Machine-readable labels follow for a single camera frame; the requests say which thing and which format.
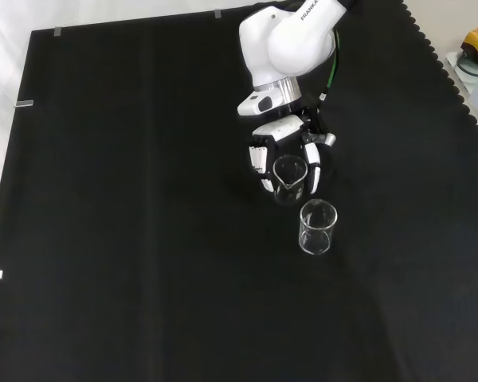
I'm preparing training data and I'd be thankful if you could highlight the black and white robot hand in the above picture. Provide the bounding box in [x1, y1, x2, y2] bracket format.
[245, 106, 338, 196]

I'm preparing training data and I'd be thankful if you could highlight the small clear glass beaker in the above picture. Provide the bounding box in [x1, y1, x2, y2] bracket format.
[272, 155, 308, 206]

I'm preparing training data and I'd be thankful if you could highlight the large clear glass beaker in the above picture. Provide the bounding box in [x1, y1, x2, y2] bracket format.
[298, 199, 339, 257]

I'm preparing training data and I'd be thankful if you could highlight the black table cloth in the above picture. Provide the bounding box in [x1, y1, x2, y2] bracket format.
[0, 0, 478, 382]

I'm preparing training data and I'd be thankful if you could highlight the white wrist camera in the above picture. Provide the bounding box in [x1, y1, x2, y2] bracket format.
[237, 90, 283, 118]

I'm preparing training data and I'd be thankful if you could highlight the green cable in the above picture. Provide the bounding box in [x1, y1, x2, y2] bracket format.
[319, 26, 343, 106]

